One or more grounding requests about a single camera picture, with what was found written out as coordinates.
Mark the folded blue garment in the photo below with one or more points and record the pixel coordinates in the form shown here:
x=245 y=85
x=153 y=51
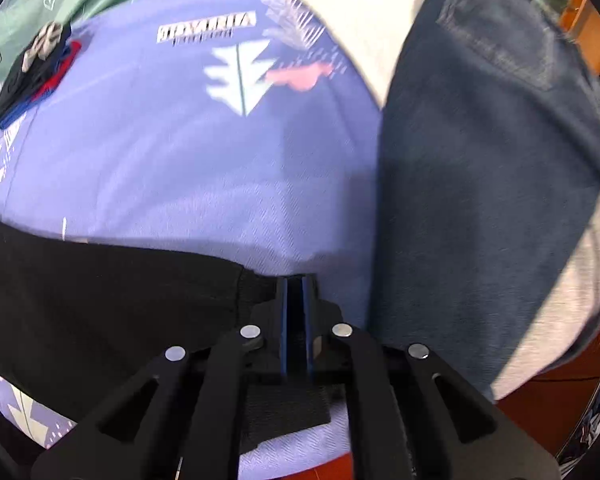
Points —
x=32 y=99

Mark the black pants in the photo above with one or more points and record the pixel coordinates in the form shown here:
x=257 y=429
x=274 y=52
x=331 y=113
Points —
x=105 y=300

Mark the folded red garment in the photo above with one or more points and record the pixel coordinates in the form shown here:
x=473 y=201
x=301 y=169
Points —
x=62 y=67

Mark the blue denim jeans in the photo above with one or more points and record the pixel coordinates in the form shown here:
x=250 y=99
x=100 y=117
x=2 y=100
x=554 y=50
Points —
x=480 y=160

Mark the light grey cloth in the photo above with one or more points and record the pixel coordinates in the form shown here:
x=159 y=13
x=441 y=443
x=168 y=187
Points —
x=555 y=310

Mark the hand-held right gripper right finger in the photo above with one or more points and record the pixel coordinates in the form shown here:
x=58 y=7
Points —
x=307 y=330

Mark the wooden bed frame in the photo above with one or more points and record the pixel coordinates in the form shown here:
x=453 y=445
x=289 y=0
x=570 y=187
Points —
x=592 y=35

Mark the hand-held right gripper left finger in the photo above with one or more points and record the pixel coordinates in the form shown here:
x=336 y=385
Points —
x=282 y=330

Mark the folded black garment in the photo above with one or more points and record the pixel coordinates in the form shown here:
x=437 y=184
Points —
x=17 y=85

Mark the white pillow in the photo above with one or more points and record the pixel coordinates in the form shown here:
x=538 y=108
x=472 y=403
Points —
x=370 y=25

